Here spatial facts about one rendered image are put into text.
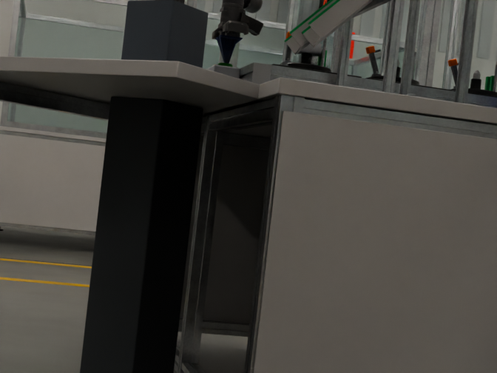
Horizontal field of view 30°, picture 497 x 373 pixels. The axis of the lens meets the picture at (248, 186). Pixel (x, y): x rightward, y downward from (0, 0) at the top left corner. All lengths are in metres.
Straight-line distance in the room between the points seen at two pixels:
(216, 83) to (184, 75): 0.10
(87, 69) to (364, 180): 0.56
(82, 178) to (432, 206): 5.68
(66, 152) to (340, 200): 5.68
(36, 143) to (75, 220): 0.67
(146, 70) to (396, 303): 0.64
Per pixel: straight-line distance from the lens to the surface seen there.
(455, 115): 1.83
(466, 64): 2.10
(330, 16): 2.04
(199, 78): 1.70
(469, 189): 1.85
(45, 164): 7.32
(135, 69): 1.70
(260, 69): 2.31
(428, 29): 3.82
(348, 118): 1.76
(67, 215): 7.34
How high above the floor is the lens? 0.65
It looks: level
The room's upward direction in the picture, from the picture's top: 6 degrees clockwise
